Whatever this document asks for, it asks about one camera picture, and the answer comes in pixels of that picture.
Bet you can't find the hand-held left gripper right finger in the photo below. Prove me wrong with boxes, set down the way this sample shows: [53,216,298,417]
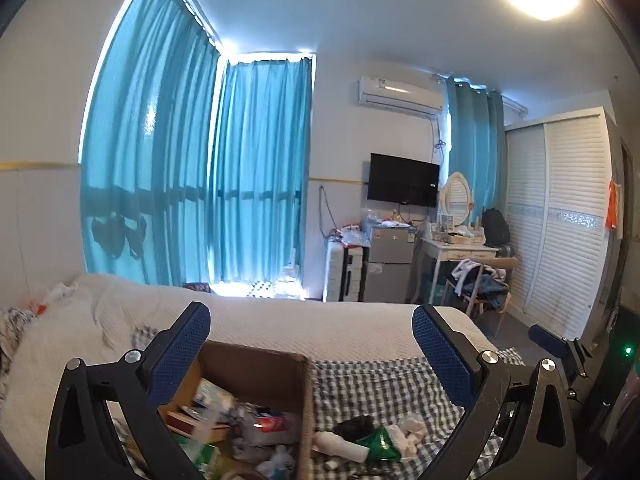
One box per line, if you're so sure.
[412,304,593,480]

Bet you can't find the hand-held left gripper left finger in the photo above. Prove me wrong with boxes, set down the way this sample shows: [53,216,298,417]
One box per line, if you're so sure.
[45,301,211,480]

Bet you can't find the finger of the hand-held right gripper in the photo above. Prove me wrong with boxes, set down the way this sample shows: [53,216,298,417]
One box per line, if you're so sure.
[530,324,591,386]

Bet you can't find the brown cardboard box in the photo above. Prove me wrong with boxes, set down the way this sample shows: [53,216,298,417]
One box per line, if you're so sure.
[120,341,316,480]

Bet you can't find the blue white carton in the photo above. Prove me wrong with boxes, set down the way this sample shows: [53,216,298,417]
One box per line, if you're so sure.
[192,377,236,421]

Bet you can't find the red brown small box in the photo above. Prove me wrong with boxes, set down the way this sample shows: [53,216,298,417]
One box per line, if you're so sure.
[165,407,198,433]

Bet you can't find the clothes pile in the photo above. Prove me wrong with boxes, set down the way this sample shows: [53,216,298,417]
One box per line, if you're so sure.
[452,259,508,308]

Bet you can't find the grey white checked cloth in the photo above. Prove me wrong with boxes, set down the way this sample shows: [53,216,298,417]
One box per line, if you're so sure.
[112,325,526,480]

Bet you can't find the crumpled white tissue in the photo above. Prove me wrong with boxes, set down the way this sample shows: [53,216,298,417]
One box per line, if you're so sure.
[395,412,426,456]

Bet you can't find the wooden chair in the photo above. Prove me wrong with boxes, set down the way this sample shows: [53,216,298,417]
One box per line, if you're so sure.
[442,257,521,338]

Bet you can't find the silver small fridge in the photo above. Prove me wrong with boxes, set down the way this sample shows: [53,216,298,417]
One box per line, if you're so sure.
[366,225,416,303]

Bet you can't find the white dressing table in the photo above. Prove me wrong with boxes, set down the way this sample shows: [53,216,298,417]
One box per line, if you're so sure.
[417,235,501,306]

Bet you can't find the green white packet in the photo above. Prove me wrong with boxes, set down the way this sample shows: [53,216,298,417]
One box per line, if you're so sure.
[180,435,221,476]

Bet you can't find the green plastic bag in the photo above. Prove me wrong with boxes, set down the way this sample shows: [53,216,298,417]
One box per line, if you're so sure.
[357,427,403,463]

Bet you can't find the black crumpled item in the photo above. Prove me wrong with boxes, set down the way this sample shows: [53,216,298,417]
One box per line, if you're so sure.
[335,416,373,441]

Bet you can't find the black backpack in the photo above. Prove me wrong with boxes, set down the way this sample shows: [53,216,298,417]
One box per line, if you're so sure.
[481,207,511,248]

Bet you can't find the white suitcase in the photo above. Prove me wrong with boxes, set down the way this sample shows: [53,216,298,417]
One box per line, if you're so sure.
[324,245,370,303]

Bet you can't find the clear plastic bag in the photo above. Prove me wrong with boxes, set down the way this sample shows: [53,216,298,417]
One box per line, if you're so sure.
[274,265,306,301]

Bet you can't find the white louvred wardrobe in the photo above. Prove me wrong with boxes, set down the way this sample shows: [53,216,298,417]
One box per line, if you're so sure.
[504,107,621,341]

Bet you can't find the dark garment behind curtain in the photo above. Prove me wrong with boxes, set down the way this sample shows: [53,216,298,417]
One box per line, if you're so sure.
[90,212,148,261]

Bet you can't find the white plastic bottle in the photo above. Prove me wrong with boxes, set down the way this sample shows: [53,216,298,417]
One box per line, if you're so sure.
[315,431,368,461]

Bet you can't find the white crumpled garment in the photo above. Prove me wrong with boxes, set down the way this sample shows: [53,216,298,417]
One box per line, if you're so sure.
[30,282,78,311]

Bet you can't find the clear bags on fridge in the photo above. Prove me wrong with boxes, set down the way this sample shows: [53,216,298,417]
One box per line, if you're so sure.
[365,215,416,228]

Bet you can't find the orange hanging item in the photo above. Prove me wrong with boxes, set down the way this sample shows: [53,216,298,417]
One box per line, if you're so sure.
[605,180,623,231]

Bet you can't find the red white plastic bags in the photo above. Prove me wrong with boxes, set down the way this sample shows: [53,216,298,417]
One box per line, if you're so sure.
[327,225,371,248]

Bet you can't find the oval white vanity mirror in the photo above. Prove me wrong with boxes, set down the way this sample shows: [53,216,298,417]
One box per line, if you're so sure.
[439,171,473,226]

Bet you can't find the patterned white blue cloth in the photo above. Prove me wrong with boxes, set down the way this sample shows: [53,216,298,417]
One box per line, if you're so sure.
[0,307,36,361]

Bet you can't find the narrow blue curtain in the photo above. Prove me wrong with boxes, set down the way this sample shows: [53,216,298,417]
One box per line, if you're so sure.
[444,77,507,213]

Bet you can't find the wide blue curtain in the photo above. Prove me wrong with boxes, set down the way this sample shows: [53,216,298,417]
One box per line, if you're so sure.
[80,0,223,288]

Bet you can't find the white air conditioner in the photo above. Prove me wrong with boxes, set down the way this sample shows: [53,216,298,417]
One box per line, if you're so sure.
[357,76,446,117]

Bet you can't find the black wall television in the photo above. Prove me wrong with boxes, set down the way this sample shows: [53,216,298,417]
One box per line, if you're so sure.
[367,152,441,208]

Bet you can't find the blue wall cable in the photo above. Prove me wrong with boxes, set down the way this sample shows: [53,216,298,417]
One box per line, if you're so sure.
[320,185,341,236]

